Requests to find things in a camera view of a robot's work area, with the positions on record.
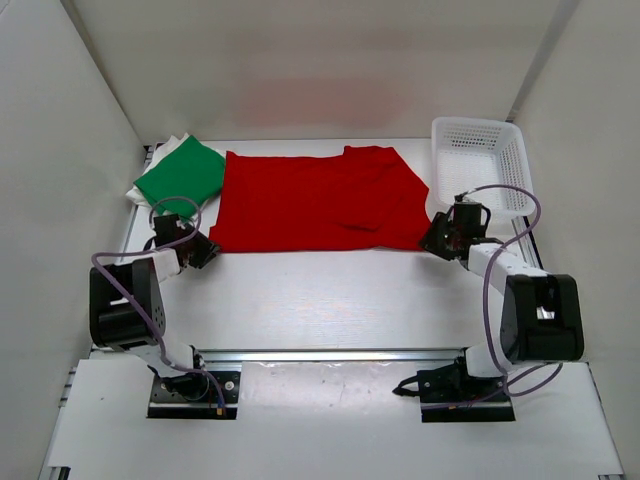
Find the white t shirt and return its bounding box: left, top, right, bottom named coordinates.
left=125, top=133, right=190, bottom=207

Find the green t shirt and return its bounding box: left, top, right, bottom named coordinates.
left=133, top=135, right=226, bottom=218

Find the red t shirt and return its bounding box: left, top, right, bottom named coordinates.
left=209, top=146, right=431, bottom=253

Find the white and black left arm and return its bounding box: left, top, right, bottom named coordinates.
left=89, top=214, right=219, bottom=400

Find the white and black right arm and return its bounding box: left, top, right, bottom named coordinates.
left=420, top=201, right=584, bottom=400

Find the white plastic basket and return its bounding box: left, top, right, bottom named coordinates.
left=431, top=117, right=535, bottom=222

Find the aluminium table edge rail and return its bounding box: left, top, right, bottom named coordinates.
left=200, top=348, right=462, bottom=363

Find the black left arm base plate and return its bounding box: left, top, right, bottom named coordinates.
left=147, top=363, right=241, bottom=420

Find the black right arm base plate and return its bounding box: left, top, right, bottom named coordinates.
left=392, top=365, right=516, bottom=423

